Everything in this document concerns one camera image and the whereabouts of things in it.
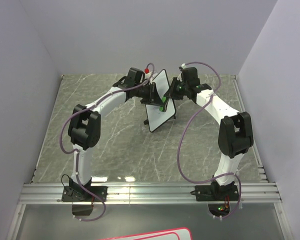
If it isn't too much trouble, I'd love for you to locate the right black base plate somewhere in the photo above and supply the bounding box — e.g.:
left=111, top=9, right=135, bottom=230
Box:
left=190, top=184, right=240, bottom=202

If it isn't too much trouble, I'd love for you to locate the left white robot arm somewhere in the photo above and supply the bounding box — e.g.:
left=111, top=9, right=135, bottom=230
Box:
left=61, top=67, right=169, bottom=201

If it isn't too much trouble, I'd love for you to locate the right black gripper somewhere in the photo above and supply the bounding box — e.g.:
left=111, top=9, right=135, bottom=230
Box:
left=162, top=78, right=188, bottom=101

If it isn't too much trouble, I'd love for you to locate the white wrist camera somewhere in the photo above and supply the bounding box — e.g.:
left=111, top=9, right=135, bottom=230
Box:
left=178, top=62, right=190, bottom=81
left=145, top=68, right=158, bottom=82

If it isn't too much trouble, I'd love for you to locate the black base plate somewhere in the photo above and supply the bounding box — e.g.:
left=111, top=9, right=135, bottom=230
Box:
left=61, top=185, right=108, bottom=203
left=190, top=184, right=240, bottom=202

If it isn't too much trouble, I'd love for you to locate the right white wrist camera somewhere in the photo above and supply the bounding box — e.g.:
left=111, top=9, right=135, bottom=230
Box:
left=178, top=62, right=190, bottom=81

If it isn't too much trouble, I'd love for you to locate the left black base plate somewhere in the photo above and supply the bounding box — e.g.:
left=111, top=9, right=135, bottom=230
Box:
left=61, top=185, right=108, bottom=203

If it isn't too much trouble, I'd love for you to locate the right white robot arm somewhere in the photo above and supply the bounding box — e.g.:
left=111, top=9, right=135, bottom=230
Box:
left=164, top=63, right=254, bottom=200

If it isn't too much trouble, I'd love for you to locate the pink bordered white board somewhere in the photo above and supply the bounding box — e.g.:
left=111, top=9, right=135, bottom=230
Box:
left=105, top=227, right=193, bottom=240

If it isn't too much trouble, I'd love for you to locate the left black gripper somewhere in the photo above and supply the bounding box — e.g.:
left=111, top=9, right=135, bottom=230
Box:
left=135, top=82, right=165, bottom=108

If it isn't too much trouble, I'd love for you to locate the small white whiteboard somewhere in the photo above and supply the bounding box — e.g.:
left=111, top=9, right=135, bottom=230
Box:
left=145, top=69, right=177, bottom=133

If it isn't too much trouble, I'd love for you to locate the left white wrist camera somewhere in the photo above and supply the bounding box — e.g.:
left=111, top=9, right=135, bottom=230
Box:
left=145, top=68, right=158, bottom=82

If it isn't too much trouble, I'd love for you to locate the aluminium mounting rail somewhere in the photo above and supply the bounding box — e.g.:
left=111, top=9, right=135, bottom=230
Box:
left=18, top=182, right=282, bottom=205

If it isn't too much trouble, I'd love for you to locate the green whiteboard eraser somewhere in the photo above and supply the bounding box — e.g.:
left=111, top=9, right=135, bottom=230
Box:
left=159, top=96, right=169, bottom=112

